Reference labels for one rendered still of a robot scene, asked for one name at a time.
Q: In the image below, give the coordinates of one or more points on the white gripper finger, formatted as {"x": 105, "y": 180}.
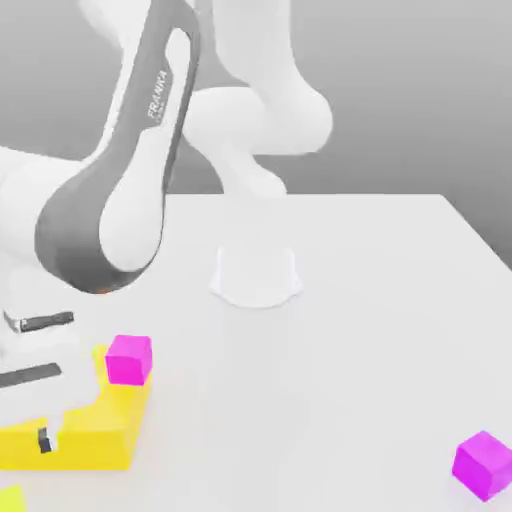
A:
{"x": 55, "y": 428}

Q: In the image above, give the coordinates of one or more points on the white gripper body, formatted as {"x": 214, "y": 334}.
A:
{"x": 48, "y": 396}

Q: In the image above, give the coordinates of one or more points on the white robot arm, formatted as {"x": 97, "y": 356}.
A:
{"x": 132, "y": 224}

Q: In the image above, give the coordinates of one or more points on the small yellow cube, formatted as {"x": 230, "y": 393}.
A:
{"x": 11, "y": 500}

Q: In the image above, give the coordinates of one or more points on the small magenta cube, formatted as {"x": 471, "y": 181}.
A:
{"x": 128, "y": 362}

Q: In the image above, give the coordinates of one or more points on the small violet cube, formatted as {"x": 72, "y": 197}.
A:
{"x": 480, "y": 466}

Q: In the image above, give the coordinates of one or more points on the large yellow box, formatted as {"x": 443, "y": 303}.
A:
{"x": 104, "y": 436}

